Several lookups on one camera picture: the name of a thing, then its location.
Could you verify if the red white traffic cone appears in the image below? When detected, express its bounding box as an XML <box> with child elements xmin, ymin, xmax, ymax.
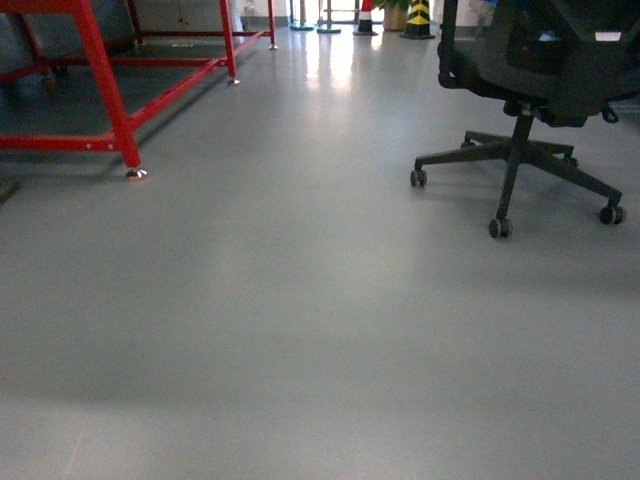
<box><xmin>353</xmin><ymin>0</ymin><xmax>378</xmax><ymax>36</ymax></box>

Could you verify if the yellow black striped bollard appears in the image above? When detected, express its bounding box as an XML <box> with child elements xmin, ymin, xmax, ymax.
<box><xmin>400</xmin><ymin>0</ymin><xmax>435</xmax><ymax>40</ymax></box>

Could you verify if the black office chair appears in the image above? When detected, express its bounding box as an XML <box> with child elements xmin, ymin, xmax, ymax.
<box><xmin>410</xmin><ymin>1</ymin><xmax>639</xmax><ymax>239</ymax></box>

